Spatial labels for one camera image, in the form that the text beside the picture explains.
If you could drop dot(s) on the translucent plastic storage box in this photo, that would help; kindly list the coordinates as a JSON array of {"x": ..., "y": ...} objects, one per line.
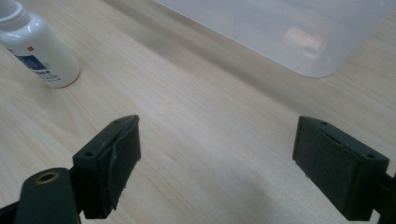
[{"x": 280, "y": 31}]

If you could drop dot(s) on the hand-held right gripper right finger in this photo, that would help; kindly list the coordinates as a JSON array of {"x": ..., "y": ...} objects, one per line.
[{"x": 336, "y": 169}]

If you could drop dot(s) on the white plastic bottle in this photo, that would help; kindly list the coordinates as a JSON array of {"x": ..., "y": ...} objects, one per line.
[{"x": 40, "y": 53}]

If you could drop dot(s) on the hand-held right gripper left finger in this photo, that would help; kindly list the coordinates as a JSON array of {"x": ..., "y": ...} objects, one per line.
[{"x": 106, "y": 169}]

